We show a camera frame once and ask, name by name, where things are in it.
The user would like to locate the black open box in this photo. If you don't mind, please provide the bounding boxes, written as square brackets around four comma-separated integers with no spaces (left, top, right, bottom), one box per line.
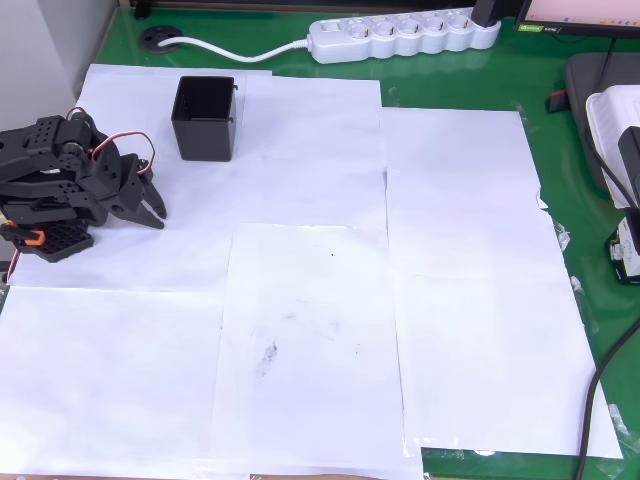
[170,75,239,162]

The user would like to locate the white paper sheet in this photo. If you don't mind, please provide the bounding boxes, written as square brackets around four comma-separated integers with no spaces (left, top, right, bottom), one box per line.
[0,284,226,476]
[7,63,274,292]
[392,272,625,460]
[209,222,426,480]
[379,106,574,279]
[243,73,390,236]

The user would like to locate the white power strip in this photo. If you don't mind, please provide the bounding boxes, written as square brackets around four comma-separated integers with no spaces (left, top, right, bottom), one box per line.
[306,7,502,65]

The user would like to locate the black plug adapter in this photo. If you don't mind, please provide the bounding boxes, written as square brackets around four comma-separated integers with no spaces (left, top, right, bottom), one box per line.
[471,0,504,27]

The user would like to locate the white device at right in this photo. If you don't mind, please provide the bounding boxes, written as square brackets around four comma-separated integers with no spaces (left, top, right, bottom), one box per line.
[585,84,640,209]

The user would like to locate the black computer monitor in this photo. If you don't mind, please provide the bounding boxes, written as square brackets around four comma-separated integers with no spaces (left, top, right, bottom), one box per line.
[514,0,640,39]

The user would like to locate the red white servo wire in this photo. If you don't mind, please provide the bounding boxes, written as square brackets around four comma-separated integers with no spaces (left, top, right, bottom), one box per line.
[91,129,157,177]

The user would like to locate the black cable grommet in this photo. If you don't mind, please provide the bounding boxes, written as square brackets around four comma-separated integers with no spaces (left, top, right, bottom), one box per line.
[139,27,184,54]

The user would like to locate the white power strip cable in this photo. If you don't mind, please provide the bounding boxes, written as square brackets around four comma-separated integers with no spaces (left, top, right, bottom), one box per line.
[158,36,314,64]

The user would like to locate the black camera cable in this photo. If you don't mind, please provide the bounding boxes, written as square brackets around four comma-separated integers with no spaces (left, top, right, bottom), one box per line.
[594,139,640,207]

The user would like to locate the thin black monitor cable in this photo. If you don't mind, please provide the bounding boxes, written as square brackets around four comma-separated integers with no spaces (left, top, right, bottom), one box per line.
[597,37,617,94]

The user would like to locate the thick black cable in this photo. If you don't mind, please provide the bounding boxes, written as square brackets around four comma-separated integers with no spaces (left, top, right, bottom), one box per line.
[574,307,640,480]

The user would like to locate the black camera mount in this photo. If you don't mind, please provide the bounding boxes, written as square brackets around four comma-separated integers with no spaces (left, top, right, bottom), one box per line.
[617,125,640,229]

